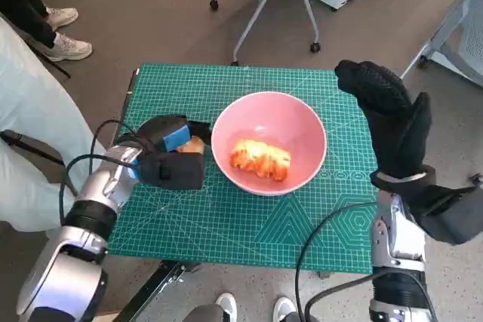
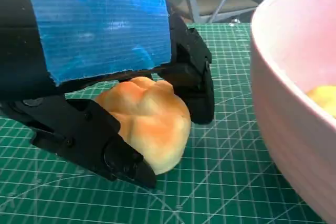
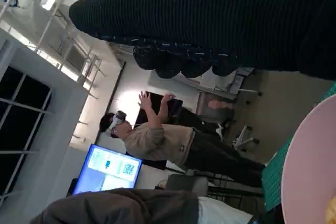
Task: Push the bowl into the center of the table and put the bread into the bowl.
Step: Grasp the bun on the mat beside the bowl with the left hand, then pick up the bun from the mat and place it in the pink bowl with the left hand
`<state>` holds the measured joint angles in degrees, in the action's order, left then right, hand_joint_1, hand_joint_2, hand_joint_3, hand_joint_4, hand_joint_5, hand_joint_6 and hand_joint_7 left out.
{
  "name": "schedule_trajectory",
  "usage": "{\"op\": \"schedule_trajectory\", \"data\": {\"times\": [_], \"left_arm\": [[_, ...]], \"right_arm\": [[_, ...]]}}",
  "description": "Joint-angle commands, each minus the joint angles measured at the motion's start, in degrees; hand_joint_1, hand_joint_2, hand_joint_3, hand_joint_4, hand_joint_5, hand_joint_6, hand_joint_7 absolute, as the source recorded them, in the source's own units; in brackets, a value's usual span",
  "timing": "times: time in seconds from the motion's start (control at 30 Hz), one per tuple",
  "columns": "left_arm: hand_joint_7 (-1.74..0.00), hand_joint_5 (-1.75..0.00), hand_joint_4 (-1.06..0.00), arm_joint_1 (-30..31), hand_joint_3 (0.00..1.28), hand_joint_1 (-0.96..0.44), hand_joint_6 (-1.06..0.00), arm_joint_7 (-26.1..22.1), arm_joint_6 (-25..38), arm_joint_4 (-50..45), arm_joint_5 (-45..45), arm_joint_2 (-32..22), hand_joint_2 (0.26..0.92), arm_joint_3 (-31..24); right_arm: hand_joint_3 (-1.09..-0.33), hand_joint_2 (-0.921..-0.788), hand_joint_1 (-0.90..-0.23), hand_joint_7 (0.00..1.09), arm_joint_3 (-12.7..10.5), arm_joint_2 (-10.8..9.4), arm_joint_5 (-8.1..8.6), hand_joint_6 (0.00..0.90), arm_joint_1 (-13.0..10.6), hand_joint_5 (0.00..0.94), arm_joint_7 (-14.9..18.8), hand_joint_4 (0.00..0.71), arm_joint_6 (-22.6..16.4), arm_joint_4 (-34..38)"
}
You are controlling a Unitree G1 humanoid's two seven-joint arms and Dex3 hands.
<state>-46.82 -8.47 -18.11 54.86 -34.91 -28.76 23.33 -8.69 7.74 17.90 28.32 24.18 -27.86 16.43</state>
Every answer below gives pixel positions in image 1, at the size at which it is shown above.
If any long toy bread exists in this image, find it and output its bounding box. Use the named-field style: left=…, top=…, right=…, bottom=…
left=229, top=139, right=294, bottom=182

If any thin black rod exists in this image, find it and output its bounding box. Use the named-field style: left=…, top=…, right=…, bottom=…
left=22, top=31, right=72, bottom=79

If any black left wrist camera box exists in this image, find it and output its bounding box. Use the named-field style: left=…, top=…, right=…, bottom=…
left=136, top=151, right=206, bottom=190

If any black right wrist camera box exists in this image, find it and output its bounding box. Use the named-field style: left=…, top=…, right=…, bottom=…
left=409, top=182, right=483, bottom=246

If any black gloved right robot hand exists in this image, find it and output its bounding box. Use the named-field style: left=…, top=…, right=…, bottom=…
left=334, top=60, right=432, bottom=182

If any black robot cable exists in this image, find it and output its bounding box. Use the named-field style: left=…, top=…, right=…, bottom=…
left=294, top=201, right=378, bottom=322
left=377, top=268, right=439, bottom=322
left=59, top=118, right=158, bottom=227

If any round toy bread roll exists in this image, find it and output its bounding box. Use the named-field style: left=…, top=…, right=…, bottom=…
left=176, top=136, right=205, bottom=154

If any pink bowl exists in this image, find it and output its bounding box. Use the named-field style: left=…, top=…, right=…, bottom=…
left=210, top=90, right=328, bottom=197

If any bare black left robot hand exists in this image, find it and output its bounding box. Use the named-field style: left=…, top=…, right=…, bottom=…
left=137, top=113, right=214, bottom=157

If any black metal table bracket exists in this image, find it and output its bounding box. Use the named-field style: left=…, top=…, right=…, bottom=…
left=116, top=259, right=202, bottom=322

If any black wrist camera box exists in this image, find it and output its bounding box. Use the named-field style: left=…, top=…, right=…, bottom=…
left=409, top=182, right=483, bottom=246
left=136, top=151, right=206, bottom=190

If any white shoe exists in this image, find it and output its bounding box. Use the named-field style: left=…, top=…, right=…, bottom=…
left=272, top=294, right=297, bottom=322
left=215, top=291, right=238, bottom=322

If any green cutting mat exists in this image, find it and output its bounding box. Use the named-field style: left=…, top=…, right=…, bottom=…
left=108, top=63, right=380, bottom=274

